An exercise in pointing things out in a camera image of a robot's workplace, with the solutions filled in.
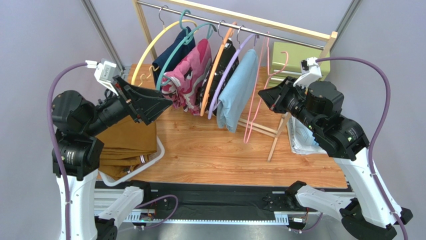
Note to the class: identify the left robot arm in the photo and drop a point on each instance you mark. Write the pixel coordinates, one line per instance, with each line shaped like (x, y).
(74, 125)

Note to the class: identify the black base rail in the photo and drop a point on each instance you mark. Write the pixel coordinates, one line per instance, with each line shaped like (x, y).
(184, 201)

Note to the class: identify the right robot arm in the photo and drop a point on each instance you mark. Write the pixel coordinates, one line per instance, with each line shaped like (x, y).
(366, 216)

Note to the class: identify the white plastic basket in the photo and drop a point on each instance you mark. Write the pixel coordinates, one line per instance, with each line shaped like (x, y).
(154, 158)

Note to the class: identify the pink patterned garment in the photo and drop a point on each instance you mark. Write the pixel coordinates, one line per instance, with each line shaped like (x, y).
(183, 84)

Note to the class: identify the wooden clothes rack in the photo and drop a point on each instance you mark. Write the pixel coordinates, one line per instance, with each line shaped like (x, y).
(249, 123)

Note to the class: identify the light blue garment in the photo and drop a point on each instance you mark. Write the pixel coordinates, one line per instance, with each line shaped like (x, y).
(238, 90)

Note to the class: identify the yellow hanger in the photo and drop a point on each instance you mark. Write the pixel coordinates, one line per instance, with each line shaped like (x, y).
(150, 49)

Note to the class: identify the metal rack rod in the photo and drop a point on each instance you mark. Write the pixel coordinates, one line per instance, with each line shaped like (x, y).
(258, 21)

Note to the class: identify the brown trousers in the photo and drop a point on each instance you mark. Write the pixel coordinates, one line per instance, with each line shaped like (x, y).
(127, 145)

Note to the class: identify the orange hanger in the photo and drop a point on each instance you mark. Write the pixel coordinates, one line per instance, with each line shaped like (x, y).
(214, 68)

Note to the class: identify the black patterned garment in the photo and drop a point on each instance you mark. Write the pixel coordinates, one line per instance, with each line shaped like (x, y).
(225, 58)

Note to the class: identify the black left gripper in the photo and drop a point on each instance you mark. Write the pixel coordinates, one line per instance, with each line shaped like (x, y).
(145, 104)

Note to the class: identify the light blue headphones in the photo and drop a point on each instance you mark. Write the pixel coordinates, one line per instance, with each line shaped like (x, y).
(303, 134)

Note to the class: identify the green drawer box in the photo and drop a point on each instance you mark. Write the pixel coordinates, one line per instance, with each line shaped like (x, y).
(285, 61)

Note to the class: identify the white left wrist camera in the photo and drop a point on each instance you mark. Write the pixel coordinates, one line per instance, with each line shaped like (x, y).
(105, 70)

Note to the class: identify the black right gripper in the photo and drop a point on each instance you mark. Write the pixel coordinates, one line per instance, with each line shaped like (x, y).
(283, 98)

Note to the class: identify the purple hanger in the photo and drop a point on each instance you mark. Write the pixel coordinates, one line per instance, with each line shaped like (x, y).
(214, 102)

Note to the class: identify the teal hanger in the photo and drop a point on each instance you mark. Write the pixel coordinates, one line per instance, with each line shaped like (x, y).
(180, 48)

